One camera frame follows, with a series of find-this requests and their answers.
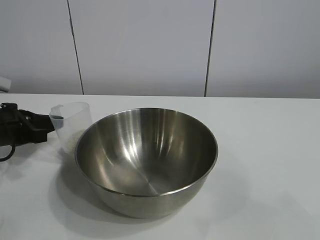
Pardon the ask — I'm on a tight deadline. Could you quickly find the white uncooked rice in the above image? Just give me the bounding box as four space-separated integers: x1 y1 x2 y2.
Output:
63 128 85 153

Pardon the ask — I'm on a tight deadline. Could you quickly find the stainless steel mixing bowl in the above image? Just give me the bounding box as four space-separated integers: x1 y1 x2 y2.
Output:
74 107 219 219

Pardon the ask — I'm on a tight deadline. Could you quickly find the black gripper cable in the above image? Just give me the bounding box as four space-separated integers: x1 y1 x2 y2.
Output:
0 143 16 161

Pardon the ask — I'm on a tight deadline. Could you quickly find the translucent plastic measuring cup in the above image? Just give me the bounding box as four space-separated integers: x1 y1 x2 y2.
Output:
49 101 94 154

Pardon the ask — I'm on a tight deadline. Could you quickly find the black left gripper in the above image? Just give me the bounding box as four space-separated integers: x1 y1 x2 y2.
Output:
0 102 65 147

